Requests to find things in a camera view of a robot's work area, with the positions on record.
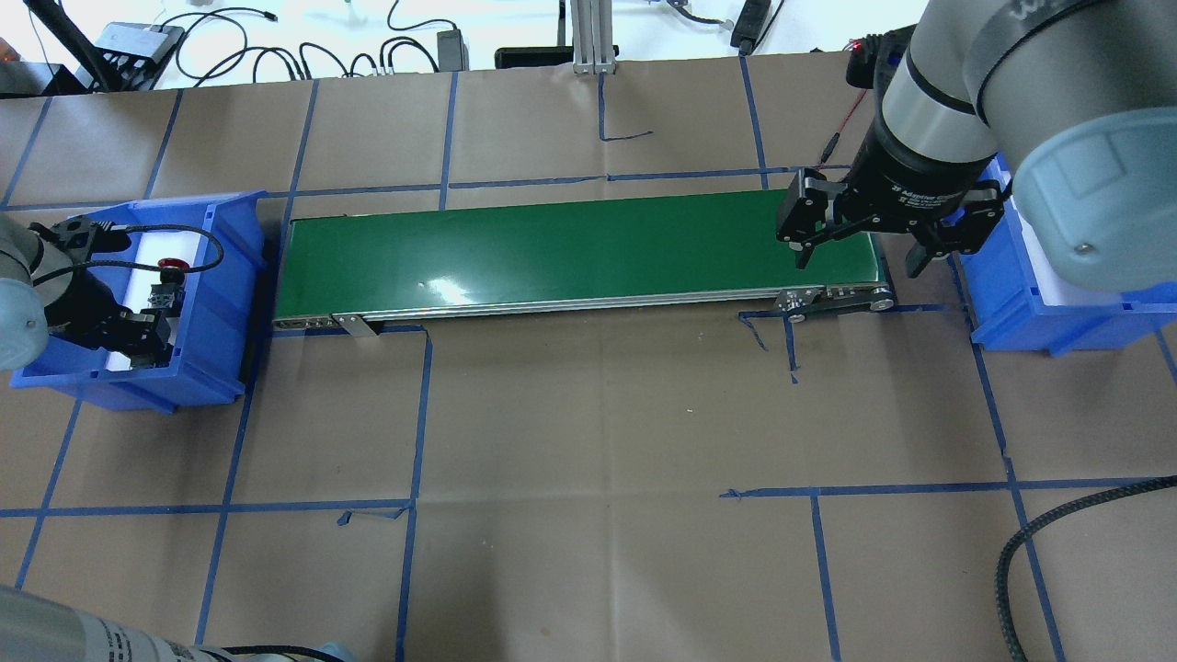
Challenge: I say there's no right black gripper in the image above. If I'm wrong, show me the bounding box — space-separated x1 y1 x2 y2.
776 115 1008 280

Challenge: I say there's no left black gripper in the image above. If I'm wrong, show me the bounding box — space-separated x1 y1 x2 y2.
44 216 177 370

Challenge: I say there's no red push button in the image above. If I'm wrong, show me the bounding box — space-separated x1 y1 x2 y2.
148 258 189 318

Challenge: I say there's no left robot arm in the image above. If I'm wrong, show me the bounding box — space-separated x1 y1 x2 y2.
1 216 174 371

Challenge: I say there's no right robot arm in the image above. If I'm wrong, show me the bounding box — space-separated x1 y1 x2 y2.
776 1 1176 292

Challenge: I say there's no blue bin left side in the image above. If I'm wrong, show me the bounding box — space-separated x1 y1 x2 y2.
4 191 268 413

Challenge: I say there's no blue bin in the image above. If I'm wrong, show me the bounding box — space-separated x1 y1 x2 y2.
4 191 268 413
959 198 1176 356

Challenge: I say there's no blue bin right side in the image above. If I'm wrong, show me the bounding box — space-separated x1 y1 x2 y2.
959 198 1176 356

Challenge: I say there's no green conveyor belt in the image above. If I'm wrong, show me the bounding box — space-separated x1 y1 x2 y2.
273 191 898 330

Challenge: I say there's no white foam pad right bin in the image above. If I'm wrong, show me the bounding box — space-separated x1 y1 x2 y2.
1008 193 1104 309

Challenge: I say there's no black power adapter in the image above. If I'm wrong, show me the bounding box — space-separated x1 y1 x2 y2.
435 29 470 72

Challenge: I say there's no red black wire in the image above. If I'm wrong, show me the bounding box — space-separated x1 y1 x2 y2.
814 41 884 171

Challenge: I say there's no aluminium frame post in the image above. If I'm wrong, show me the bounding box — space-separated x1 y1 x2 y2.
565 0 617 74

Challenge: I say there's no black braided cable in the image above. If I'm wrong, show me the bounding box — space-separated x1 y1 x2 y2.
996 474 1177 662

